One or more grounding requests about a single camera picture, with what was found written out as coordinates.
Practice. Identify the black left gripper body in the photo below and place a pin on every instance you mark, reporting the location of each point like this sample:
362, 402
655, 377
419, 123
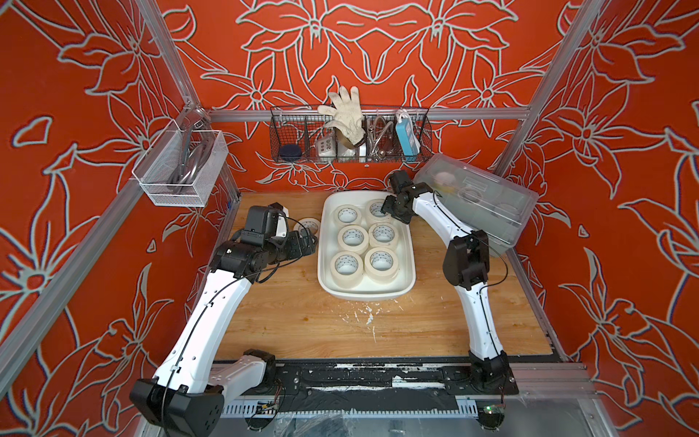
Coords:
287, 248

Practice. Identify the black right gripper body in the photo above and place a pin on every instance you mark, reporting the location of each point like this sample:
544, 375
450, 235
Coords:
393, 207

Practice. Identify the beige masking tape roll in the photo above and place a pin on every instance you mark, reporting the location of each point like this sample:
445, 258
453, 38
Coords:
373, 213
347, 215
309, 224
354, 239
383, 236
347, 270
381, 265

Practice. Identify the white plastic storage tray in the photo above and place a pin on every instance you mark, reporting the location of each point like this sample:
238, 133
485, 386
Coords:
364, 254

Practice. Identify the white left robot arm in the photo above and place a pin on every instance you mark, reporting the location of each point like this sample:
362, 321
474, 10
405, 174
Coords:
185, 397

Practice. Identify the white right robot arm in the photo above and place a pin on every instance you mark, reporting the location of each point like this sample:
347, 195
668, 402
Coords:
466, 266

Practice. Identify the blue white box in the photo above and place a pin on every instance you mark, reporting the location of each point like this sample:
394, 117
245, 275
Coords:
405, 133

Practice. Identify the translucent lidded storage box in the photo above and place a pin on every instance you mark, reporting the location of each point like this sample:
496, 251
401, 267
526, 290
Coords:
480, 199

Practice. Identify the dark blue round object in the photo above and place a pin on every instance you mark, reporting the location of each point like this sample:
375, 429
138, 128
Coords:
290, 152

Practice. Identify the white power adapter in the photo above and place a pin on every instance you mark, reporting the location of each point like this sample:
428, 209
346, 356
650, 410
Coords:
326, 147

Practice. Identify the white work glove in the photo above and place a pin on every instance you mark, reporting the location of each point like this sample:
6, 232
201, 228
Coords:
346, 114

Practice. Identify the black wire wall basket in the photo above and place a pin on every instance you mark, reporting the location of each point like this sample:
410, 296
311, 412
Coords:
304, 125

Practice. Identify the white mesh wall basket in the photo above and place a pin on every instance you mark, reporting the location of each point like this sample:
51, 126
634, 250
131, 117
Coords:
183, 166

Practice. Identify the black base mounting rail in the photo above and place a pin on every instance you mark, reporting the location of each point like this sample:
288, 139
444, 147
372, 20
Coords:
452, 375

